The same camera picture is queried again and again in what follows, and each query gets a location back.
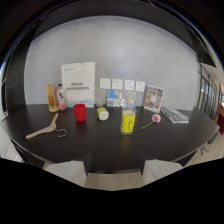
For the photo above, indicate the small glass jar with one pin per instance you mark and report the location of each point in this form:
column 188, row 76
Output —
column 99, row 104

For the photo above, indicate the green and white small container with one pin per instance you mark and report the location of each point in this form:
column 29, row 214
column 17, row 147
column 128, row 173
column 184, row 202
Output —
column 102, row 114

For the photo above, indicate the colourful picture booklet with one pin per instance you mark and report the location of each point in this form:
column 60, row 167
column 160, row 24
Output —
column 153, row 98

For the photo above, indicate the wooden clothes hanger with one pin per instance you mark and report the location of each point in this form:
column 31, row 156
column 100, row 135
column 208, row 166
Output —
column 45, row 129

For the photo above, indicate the yellow label drink bottle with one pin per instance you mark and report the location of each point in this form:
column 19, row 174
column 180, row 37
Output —
column 128, row 120

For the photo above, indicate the pink drink bottle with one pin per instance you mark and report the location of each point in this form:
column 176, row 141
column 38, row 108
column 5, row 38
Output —
column 61, row 98

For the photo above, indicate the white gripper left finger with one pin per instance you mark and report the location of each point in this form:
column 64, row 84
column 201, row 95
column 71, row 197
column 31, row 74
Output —
column 71, row 170

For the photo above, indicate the red plastic cup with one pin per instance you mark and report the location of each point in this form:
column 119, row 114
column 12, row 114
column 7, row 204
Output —
column 79, row 112

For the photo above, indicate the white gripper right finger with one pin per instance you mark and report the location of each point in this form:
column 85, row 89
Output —
column 156, row 169

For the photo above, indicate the white wall socket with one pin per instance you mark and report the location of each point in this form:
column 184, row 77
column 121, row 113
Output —
column 140, row 86
column 117, row 84
column 129, row 85
column 105, row 83

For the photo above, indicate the pink artificial flower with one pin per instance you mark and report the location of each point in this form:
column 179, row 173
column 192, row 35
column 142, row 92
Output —
column 154, row 119

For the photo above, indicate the grey magazine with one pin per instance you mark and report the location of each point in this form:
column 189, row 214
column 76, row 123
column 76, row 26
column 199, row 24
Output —
column 174, row 115

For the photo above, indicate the blue and white box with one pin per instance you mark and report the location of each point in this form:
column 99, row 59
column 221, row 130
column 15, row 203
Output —
column 115, row 98

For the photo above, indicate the white paper bag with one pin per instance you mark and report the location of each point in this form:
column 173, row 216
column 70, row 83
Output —
column 78, row 84

